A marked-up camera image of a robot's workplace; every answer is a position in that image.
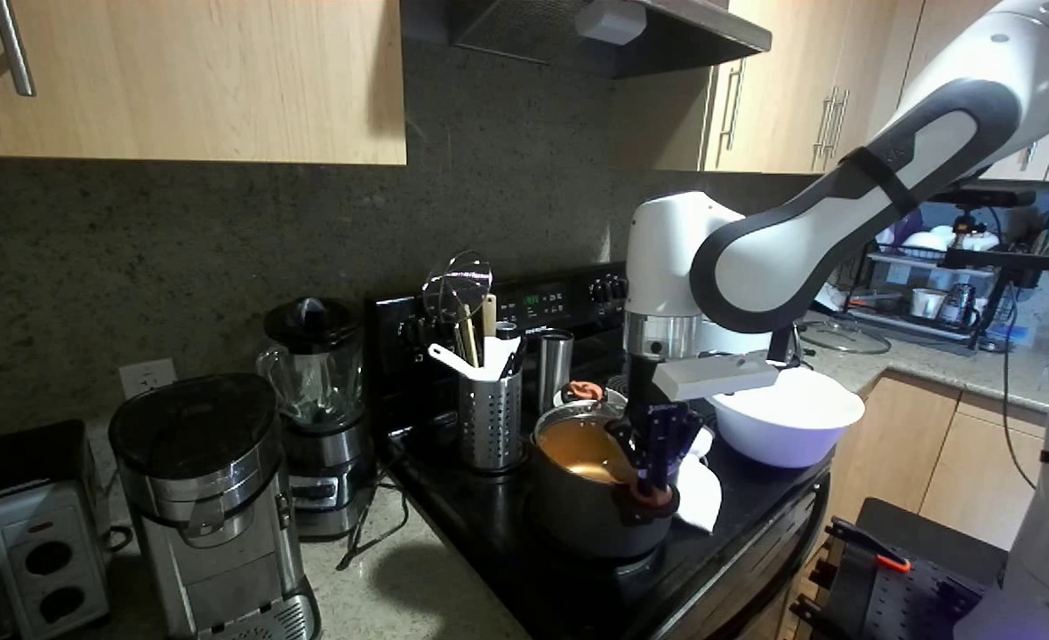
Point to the glass pot lid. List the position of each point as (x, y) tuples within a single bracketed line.
[(580, 450)]

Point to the perforated metal utensil holder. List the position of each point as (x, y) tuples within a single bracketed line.
[(491, 428)]

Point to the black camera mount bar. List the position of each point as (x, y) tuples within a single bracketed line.
[(1021, 256)]

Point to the white plastic spoon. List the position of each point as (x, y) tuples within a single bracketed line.
[(473, 362)]

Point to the black range hood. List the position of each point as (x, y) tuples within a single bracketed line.
[(666, 30)]

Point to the stainless steel cup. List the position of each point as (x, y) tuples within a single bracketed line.
[(557, 370)]

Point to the clear glass lid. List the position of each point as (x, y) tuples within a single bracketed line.
[(843, 341)]

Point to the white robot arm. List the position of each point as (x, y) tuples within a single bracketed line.
[(854, 200)]

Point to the metal whisk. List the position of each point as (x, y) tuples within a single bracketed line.
[(455, 290)]

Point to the dish rack with dishes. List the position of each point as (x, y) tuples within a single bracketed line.
[(925, 296)]

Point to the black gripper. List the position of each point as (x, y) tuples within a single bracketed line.
[(664, 409)]

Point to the white mixing bowl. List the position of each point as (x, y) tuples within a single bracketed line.
[(784, 421)]

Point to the white cloth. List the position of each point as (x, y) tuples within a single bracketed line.
[(703, 493)]

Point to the wood base cabinet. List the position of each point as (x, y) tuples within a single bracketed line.
[(900, 464)]

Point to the silver toaster oven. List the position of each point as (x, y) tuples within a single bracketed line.
[(28, 546)]

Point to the black equipment case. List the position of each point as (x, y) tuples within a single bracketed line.
[(900, 592)]

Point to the white wall outlet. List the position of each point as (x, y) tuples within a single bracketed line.
[(147, 379)]

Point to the black electric stove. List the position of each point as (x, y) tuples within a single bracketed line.
[(547, 571)]

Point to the black blender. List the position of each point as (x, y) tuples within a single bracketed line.
[(313, 403)]

